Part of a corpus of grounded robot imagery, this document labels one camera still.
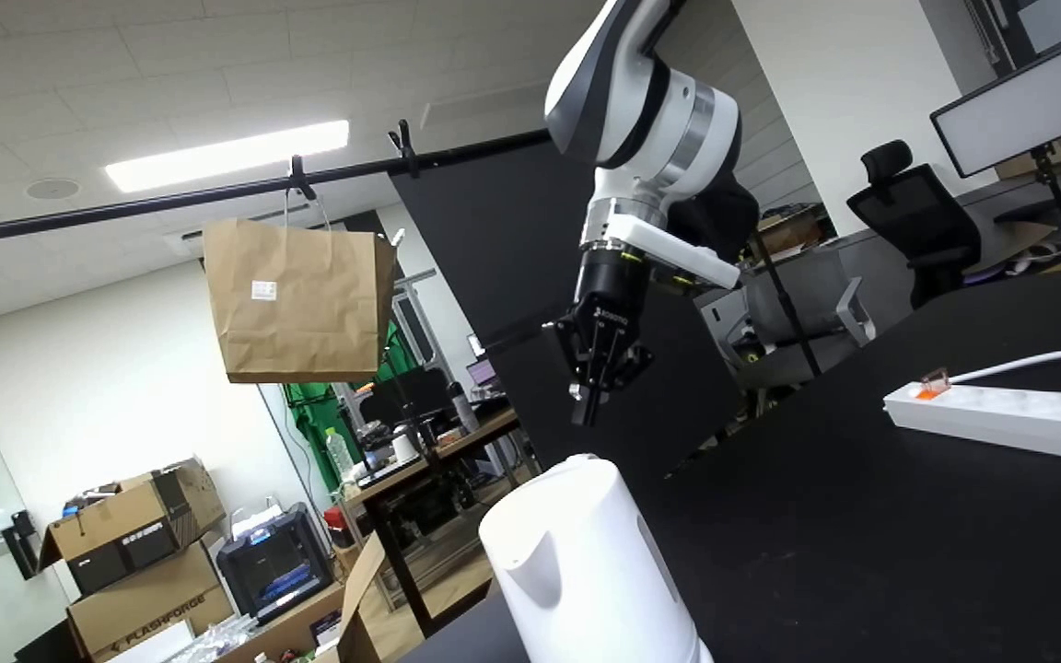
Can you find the black backdrop pole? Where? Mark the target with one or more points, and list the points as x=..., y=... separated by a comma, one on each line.
x=289, y=181

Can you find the white power strip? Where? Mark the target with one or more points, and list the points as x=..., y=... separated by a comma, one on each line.
x=980, y=414

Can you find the stacked cardboard boxes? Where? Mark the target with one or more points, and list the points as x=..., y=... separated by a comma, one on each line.
x=140, y=556

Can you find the black backdrop cloth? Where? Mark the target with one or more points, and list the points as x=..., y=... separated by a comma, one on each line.
x=506, y=237

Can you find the black office chair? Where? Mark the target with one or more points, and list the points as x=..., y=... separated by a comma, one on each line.
x=908, y=208

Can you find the computer monitor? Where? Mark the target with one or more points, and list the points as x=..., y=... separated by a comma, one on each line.
x=1005, y=121

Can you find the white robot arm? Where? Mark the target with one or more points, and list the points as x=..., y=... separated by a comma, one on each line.
x=653, y=143

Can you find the black 3D printer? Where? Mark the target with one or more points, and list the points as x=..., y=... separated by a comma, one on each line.
x=274, y=564

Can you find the brown paper bag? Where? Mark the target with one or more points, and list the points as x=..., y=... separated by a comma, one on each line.
x=297, y=302

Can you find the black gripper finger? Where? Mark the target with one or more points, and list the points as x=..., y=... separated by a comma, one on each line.
x=581, y=399
x=612, y=383

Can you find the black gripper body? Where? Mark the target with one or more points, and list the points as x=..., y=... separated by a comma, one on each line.
x=603, y=329

